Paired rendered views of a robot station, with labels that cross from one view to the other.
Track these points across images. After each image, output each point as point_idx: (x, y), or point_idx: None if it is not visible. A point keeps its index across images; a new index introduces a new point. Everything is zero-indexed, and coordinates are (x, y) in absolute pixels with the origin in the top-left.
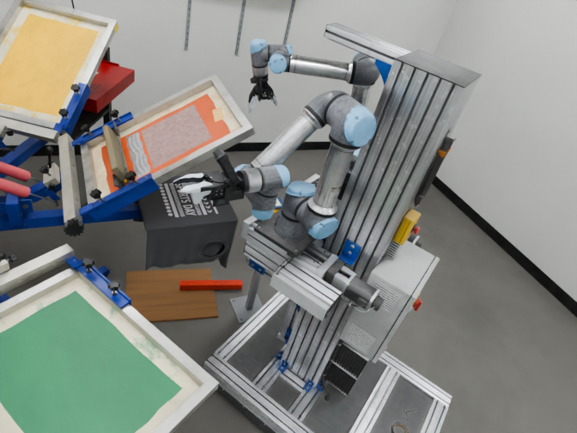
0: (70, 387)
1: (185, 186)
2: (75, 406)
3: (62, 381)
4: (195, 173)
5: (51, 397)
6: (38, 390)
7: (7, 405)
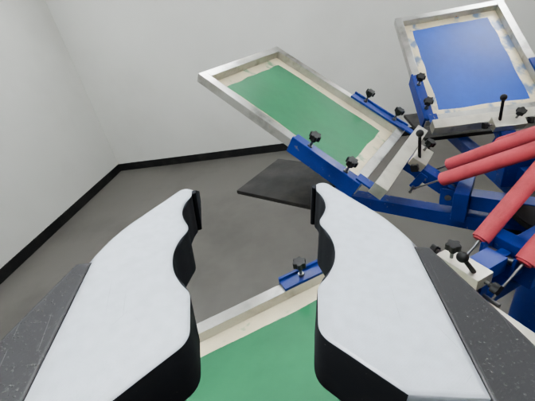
0: (281, 380)
1: (186, 190)
2: (253, 384)
3: (294, 371)
4: (461, 300)
5: (276, 359)
6: (290, 345)
7: (283, 320)
